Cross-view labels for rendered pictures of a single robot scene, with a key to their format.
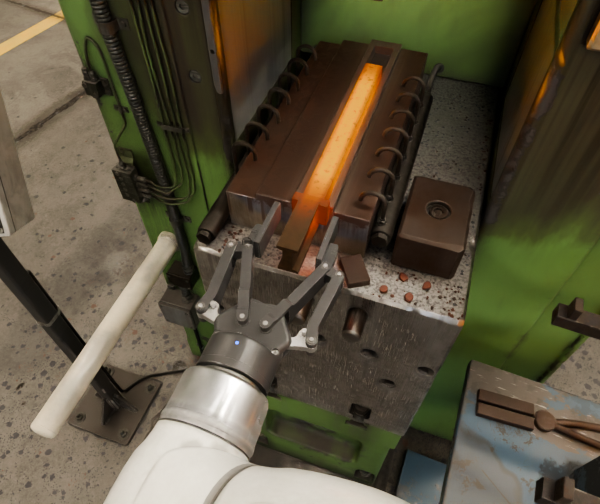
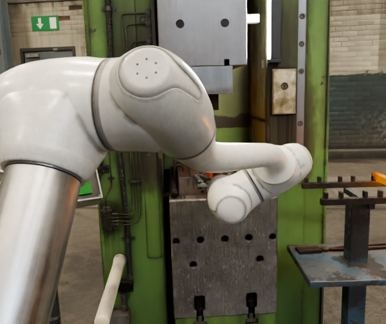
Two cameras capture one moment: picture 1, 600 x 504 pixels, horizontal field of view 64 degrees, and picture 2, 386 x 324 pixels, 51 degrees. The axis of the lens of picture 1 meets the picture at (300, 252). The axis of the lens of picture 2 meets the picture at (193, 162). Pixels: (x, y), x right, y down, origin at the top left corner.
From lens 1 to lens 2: 1.04 m
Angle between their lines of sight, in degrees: 45
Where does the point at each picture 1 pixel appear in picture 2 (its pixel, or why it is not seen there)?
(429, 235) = not seen: hidden behind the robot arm
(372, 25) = not seen: hidden behind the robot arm
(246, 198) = (186, 179)
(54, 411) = (105, 310)
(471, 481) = (310, 266)
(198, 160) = (145, 197)
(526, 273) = (289, 207)
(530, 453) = (325, 256)
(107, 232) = not seen: outside the picture
